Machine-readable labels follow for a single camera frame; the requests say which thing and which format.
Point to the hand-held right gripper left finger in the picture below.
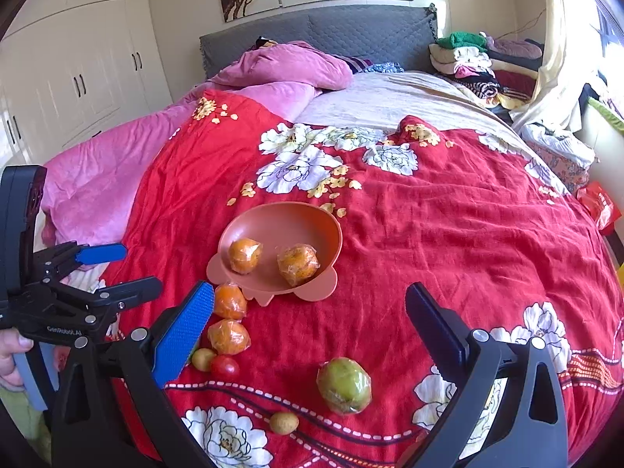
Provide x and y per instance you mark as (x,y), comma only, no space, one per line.
(187,331)

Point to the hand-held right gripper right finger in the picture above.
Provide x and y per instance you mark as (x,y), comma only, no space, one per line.
(438,326)

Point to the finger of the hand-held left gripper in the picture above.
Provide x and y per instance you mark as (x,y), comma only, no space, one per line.
(136,290)
(105,253)

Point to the small green fruit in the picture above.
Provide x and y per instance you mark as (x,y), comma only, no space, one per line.
(204,360)

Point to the orange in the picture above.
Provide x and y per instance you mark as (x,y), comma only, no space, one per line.
(245,256)
(298,265)
(231,302)
(229,337)

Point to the red cherry tomato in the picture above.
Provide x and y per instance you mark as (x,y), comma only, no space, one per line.
(225,368)

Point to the green apple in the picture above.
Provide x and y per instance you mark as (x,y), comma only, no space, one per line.
(343,385)

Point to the small brown kiwi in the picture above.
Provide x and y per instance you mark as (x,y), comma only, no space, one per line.
(283,423)

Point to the orange plastic bowl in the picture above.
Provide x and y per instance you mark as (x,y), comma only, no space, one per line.
(273,224)

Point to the person's left forearm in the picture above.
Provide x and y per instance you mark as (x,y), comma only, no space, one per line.
(19,417)

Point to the person's left hand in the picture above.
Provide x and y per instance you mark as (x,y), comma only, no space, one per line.
(9,360)

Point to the red floral blanket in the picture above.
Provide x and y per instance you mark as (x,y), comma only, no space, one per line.
(438,229)

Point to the pink quilt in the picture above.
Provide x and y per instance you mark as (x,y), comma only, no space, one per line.
(122,156)

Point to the white wardrobe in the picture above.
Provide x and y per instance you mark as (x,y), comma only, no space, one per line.
(73,58)

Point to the floral patterned cushion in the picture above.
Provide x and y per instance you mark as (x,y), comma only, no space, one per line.
(565,170)

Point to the red plastic bag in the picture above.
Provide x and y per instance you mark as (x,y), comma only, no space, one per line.
(602,204)

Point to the white crumpled cloth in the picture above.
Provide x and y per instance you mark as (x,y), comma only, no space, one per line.
(555,139)

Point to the beige bedsheet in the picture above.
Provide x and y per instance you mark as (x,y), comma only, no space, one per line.
(390,97)

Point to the pile of folded clothes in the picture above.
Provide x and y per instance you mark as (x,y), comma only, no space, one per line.
(477,68)

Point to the blue floral cloth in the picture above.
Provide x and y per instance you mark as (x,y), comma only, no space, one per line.
(387,67)

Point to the green cloth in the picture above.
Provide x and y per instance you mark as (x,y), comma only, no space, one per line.
(607,114)

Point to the striped purple pillow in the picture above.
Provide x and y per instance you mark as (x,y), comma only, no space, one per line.
(358,63)

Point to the cream curtain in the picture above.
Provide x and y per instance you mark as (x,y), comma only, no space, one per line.
(560,58)

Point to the grey quilted headboard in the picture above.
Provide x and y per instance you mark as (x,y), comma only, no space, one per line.
(341,29)

